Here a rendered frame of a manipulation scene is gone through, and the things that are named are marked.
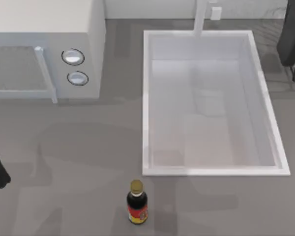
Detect pale microwave oven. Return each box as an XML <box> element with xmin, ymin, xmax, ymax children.
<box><xmin>0</xmin><ymin>0</ymin><xmax>107</xmax><ymax>104</ymax></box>

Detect white wall socket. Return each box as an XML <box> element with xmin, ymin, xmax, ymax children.
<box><xmin>210</xmin><ymin>6</ymin><xmax>222</xmax><ymax>21</ymax></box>

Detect microwave door handle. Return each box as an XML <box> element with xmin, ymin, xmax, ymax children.
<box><xmin>34</xmin><ymin>46</ymin><xmax>59</xmax><ymax>104</ymax></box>

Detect white sink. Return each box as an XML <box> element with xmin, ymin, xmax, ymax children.
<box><xmin>142</xmin><ymin>29</ymin><xmax>291</xmax><ymax>177</ymax></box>

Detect tall white tap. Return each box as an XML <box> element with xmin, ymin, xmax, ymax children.
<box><xmin>193</xmin><ymin>0</ymin><xmax>218</xmax><ymax>38</ymax></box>

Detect microwave oven door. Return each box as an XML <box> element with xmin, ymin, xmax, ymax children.
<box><xmin>0</xmin><ymin>46</ymin><xmax>52</xmax><ymax>99</ymax></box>

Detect large round microwave knob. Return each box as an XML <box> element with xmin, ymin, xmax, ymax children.
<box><xmin>60</xmin><ymin>48</ymin><xmax>86</xmax><ymax>66</ymax></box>

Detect dark bottle with gold cap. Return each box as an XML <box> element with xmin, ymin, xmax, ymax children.
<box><xmin>126</xmin><ymin>179</ymin><xmax>148</xmax><ymax>225</ymax></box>

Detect small round microwave knob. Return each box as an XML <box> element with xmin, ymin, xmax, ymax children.
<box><xmin>66</xmin><ymin>70</ymin><xmax>89</xmax><ymax>87</ymax></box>

